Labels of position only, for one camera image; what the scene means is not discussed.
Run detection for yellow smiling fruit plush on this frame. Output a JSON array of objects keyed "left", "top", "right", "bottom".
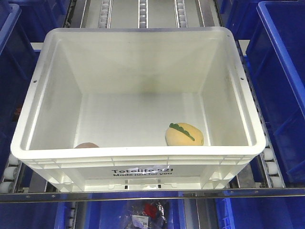
[{"left": 165, "top": 123, "right": 204, "bottom": 146}]

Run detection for white plastic Totelife crate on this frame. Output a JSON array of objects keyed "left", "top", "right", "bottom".
[{"left": 22, "top": 27, "right": 265, "bottom": 192}]

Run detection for packaged items in lower bin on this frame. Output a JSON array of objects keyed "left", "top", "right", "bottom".
[{"left": 123, "top": 200, "right": 170, "bottom": 229}]

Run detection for brown round plush ball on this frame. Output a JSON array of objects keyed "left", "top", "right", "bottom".
[{"left": 75, "top": 142, "right": 99, "bottom": 148}]

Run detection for blue lower storage bin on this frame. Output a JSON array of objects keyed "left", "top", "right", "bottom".
[{"left": 54, "top": 199, "right": 186, "bottom": 229}]

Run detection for blue storage bin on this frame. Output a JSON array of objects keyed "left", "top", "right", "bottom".
[
  {"left": 0, "top": 0, "right": 63, "bottom": 183},
  {"left": 54, "top": 199, "right": 186, "bottom": 229},
  {"left": 220, "top": 0, "right": 305, "bottom": 184}
]

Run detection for centre shelf roller tracks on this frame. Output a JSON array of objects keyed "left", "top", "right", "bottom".
[{"left": 98, "top": 0, "right": 188, "bottom": 29}]

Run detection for white shelf roller track right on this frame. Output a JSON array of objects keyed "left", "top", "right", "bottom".
[{"left": 260, "top": 137, "right": 285, "bottom": 188}]

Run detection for white shelf roller track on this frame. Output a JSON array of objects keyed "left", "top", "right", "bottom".
[
  {"left": 260, "top": 137, "right": 285, "bottom": 188},
  {"left": 0, "top": 154, "right": 21, "bottom": 194}
]

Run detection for blue storage bin right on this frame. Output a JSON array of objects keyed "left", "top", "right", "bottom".
[{"left": 220, "top": 0, "right": 305, "bottom": 184}]

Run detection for white shelf roller track left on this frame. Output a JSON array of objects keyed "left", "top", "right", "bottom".
[{"left": 0, "top": 154, "right": 21, "bottom": 194}]

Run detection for blue lower right bin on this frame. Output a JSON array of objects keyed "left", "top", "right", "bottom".
[{"left": 215, "top": 197, "right": 305, "bottom": 229}]

